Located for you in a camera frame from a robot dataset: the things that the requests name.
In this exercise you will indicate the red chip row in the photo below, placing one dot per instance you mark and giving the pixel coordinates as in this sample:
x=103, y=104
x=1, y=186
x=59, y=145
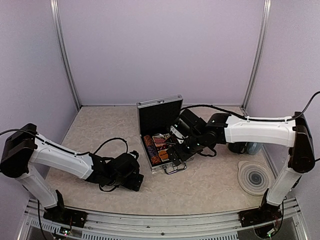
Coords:
x=149, y=144

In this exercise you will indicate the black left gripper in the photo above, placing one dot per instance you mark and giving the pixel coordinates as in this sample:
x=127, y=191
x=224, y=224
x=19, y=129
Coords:
x=130, y=184

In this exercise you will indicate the dark green mug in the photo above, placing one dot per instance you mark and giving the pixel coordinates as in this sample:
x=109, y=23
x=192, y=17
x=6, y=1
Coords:
x=238, y=147

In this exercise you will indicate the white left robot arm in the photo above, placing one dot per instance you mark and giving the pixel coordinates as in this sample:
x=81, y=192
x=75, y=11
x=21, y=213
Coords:
x=25, y=148

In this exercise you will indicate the aluminium poker chip case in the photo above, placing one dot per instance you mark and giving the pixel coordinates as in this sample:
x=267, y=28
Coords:
x=155, y=117

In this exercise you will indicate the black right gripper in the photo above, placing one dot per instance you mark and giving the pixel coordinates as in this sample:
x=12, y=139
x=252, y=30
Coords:
x=173, y=156

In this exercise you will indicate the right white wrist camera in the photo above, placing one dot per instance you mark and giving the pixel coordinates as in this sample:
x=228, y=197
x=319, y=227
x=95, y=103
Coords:
x=176, y=133

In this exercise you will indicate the grey striped plate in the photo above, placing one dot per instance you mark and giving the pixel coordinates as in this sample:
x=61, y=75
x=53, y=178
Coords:
x=254, y=177

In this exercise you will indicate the light blue mug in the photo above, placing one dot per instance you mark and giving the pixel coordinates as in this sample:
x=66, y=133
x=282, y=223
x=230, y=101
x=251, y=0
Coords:
x=252, y=148

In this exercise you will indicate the red playing card deck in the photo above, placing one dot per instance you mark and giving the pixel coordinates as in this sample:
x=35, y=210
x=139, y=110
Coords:
x=160, y=139

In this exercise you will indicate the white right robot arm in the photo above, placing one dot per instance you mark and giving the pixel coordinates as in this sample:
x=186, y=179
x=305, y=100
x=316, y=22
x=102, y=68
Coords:
x=291, y=132

